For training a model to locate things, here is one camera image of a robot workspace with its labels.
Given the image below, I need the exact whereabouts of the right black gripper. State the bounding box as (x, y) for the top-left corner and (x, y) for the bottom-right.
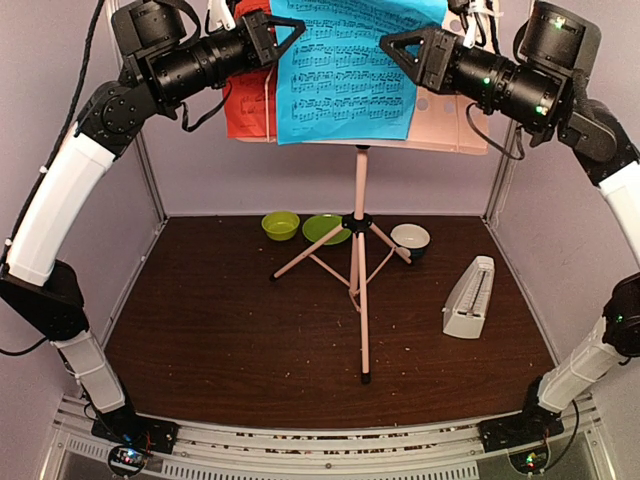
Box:
(380, 20), (564, 130)

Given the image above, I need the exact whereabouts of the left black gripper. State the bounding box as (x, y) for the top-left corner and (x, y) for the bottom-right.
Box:
(148, 5), (307, 106)

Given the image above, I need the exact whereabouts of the blue felt sheet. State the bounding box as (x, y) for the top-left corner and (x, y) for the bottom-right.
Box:
(270, 0), (448, 145)

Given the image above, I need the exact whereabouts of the pink music stand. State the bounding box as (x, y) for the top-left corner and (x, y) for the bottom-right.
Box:
(227, 0), (491, 385)

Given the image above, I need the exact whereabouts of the red sheet music page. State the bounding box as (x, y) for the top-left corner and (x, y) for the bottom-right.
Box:
(222, 0), (281, 141)

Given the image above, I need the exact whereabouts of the white metronome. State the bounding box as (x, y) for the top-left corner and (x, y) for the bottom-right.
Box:
(442, 255), (495, 340)

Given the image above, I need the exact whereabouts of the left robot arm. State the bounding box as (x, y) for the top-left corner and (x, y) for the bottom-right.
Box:
(1, 1), (306, 444)

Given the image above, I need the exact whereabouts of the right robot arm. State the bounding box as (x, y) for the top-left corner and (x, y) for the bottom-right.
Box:
(379, 13), (639, 442)

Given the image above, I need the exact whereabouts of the white and navy bowl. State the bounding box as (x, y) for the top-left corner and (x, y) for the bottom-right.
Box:
(391, 223), (431, 261)

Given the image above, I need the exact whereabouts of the green plate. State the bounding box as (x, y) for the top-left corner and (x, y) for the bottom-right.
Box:
(302, 214), (351, 246)

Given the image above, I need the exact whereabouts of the small lime green bowl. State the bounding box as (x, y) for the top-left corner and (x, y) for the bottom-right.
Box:
(261, 211), (300, 241)

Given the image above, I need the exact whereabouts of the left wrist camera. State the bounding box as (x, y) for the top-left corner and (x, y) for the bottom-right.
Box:
(111, 1), (200, 56)

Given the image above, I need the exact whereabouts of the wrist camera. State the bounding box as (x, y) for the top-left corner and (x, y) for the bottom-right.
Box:
(447, 0), (604, 76)
(111, 1), (200, 56)

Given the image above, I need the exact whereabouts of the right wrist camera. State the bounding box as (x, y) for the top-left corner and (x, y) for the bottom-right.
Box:
(447, 0), (604, 76)

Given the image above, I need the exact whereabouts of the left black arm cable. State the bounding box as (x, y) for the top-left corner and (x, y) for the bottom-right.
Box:
(0, 0), (109, 261)

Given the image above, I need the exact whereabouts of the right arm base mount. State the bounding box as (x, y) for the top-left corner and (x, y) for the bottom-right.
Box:
(478, 415), (564, 476)

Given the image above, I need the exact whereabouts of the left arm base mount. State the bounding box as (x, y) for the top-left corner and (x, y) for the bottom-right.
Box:
(91, 417), (179, 478)

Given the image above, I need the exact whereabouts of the aluminium front rail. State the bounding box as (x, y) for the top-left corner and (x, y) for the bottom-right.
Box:
(39, 394), (616, 480)

